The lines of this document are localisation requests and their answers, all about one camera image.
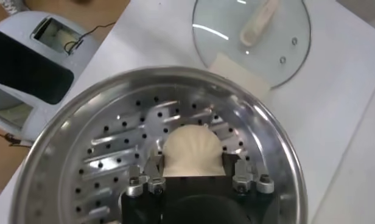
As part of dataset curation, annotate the round glass pot lid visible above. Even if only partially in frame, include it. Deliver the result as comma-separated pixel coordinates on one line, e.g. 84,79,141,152
192,0,312,89

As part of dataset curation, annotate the white steamed baozi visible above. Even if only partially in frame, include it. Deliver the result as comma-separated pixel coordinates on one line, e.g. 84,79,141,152
161,124,226,178

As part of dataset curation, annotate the white work table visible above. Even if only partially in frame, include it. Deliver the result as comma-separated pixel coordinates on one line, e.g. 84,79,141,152
0,0,375,224

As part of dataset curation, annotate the white electric cooker pot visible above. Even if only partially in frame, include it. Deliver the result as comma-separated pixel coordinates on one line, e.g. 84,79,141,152
207,51,273,99

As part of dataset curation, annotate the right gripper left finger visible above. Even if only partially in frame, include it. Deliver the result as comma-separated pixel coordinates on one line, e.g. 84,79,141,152
125,154,167,197

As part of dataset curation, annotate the dark floor cable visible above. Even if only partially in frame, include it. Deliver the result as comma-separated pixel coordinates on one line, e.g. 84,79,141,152
0,130,32,149

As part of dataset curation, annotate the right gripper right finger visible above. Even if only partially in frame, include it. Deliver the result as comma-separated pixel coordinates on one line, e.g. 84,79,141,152
221,153,276,195

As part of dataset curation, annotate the white robot torso body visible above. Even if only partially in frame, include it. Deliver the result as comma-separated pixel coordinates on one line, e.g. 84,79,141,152
0,10,100,143

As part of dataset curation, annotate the stainless steel steamer basket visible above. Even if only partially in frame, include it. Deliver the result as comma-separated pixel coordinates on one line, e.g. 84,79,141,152
9,66,309,224

